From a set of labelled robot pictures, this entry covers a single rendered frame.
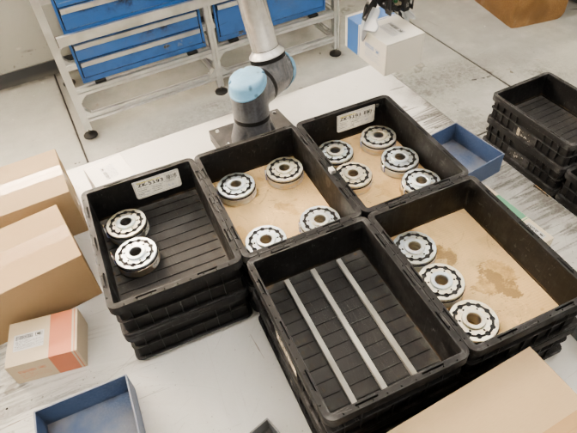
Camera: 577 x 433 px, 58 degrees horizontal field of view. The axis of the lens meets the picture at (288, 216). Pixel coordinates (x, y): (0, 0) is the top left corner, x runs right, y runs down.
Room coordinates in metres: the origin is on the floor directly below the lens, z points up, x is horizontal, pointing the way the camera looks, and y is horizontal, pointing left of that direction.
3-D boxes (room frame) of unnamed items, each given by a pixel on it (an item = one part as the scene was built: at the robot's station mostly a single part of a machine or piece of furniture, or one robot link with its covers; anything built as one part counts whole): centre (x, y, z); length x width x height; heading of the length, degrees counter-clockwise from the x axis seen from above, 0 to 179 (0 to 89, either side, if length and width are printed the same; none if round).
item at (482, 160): (1.23, -0.55, 0.74); 0.20 x 0.15 x 0.07; 28
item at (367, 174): (1.05, -0.18, 0.86); 0.10 x 0.10 x 0.01
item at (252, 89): (1.41, 0.08, 0.91); 0.13 x 0.12 x 0.14; 145
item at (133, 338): (0.87, 0.31, 0.76); 0.40 x 0.30 x 0.12; 20
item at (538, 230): (0.94, -0.59, 0.73); 0.24 x 0.06 x 0.06; 25
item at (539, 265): (0.70, -0.39, 0.87); 0.40 x 0.30 x 0.11; 20
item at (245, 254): (0.97, 0.03, 0.92); 0.40 x 0.30 x 0.02; 20
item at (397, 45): (1.34, -0.31, 1.09); 0.20 x 0.12 x 0.09; 23
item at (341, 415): (0.59, -0.10, 0.92); 0.40 x 0.30 x 0.02; 20
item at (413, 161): (1.10, -0.32, 0.86); 0.10 x 0.10 x 0.01
